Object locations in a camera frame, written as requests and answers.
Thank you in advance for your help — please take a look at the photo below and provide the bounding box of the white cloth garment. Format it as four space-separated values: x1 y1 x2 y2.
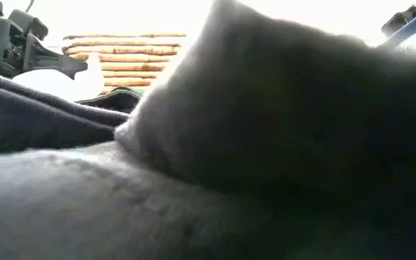
11 53 105 103

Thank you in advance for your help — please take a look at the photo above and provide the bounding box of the dark grey garment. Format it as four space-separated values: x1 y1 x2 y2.
0 0 416 260

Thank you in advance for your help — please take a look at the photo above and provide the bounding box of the dark green muslin garment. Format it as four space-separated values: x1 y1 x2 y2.
74 85 143 115

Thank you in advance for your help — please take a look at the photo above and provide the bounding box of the woven wicker basket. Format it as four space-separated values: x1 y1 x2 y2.
61 32 188 97

